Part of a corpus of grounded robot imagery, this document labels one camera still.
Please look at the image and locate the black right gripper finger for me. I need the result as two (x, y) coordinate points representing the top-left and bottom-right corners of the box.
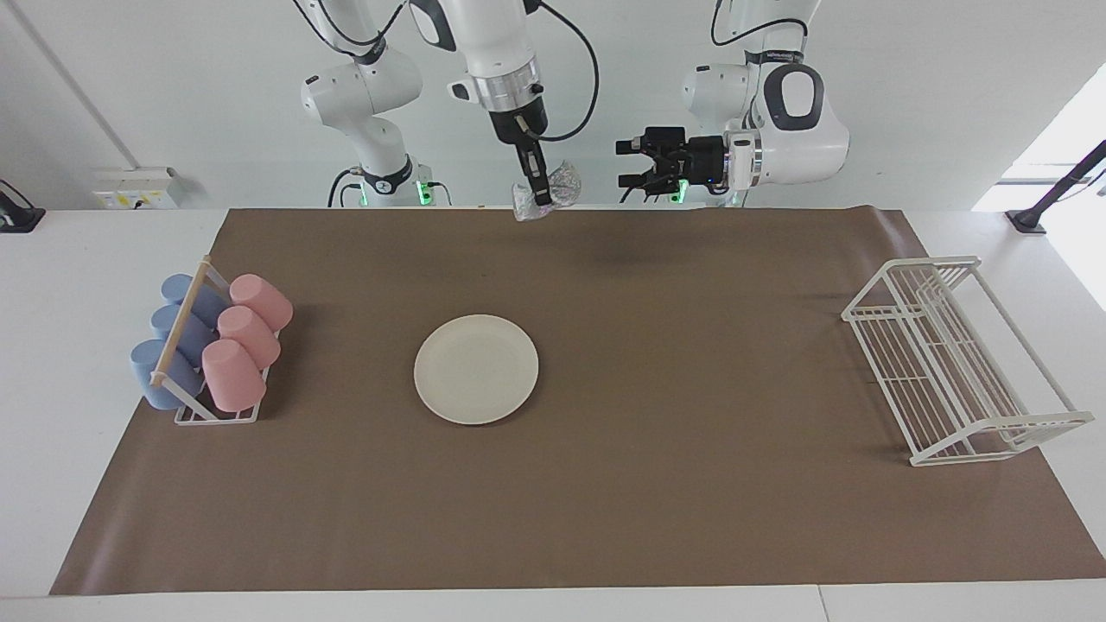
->
(516, 143), (541, 205)
(529, 142), (554, 206)

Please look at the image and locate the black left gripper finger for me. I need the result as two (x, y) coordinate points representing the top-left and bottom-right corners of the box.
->
(618, 171), (688, 201)
(616, 127), (688, 161)

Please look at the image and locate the plastic wrapper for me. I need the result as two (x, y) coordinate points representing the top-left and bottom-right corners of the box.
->
(512, 160), (582, 222)

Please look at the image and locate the cream round plate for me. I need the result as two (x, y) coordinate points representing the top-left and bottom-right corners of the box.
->
(414, 314), (539, 426)

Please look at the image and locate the pink plastic cup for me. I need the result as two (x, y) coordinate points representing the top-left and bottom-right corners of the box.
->
(229, 274), (294, 333)
(201, 339), (267, 413)
(217, 306), (282, 371)

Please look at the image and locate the brown table mat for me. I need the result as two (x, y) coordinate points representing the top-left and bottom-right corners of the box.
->
(49, 207), (1106, 597)

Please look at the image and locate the blue plastic cup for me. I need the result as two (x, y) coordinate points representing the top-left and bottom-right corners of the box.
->
(130, 340), (207, 410)
(161, 274), (230, 329)
(151, 304), (217, 368)

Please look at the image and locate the black metal stand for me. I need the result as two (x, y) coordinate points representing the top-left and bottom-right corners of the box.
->
(1007, 141), (1106, 234)

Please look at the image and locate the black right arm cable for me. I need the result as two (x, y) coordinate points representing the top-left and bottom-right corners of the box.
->
(518, 0), (600, 143)

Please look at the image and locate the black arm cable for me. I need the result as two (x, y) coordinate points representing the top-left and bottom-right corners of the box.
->
(518, 0), (600, 143)
(711, 0), (822, 48)

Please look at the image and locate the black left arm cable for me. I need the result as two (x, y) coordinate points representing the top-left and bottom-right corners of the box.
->
(711, 0), (822, 48)

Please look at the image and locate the black right base cable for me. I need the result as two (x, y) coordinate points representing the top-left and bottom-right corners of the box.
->
(327, 168), (364, 208)

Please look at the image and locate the white wire dish rack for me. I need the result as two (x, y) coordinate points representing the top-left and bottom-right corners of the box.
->
(842, 256), (1095, 467)

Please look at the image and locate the cup rack with wooden handle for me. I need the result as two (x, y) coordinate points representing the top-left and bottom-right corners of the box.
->
(151, 257), (279, 426)

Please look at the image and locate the white wall socket box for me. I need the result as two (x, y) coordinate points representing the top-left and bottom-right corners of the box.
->
(93, 167), (178, 211)

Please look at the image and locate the black clamp mount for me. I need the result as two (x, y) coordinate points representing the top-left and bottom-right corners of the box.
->
(0, 180), (46, 232)

